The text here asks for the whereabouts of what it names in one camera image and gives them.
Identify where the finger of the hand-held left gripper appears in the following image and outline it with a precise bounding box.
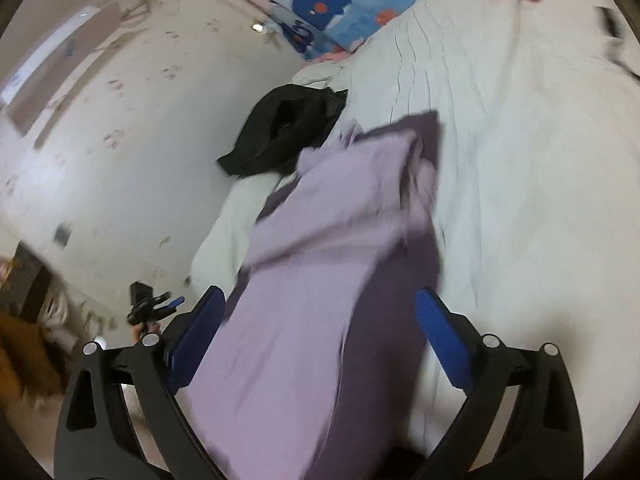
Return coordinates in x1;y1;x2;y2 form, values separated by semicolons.
152;292;186;318

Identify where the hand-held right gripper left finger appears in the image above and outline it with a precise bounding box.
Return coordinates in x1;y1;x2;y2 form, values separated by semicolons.
52;285;236;480

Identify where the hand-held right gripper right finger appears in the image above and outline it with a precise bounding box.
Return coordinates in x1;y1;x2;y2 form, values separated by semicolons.
414;287;586;480

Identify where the purple two-tone garment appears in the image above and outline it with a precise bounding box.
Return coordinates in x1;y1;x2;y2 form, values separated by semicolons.
185;112;443;480

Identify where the person's left hand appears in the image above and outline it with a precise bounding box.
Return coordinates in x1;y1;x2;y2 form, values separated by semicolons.
131;323;162;344

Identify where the dark furniture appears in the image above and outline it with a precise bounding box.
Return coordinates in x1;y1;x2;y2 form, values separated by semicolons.
9;241;57;322

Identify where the brown cloth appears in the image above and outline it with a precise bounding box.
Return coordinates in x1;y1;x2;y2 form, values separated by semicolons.
0;310;67;402

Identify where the white bed sheet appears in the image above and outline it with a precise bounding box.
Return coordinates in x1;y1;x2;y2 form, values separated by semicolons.
187;0;640;466

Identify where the black garment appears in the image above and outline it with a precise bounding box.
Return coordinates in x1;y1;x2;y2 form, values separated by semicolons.
216;85;349;178

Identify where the blue whale-print cushion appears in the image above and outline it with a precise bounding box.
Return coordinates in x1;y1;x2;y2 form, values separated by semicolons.
267;0;463;61

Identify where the window frame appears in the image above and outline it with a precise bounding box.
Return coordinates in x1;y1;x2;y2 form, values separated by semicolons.
0;4;123;137

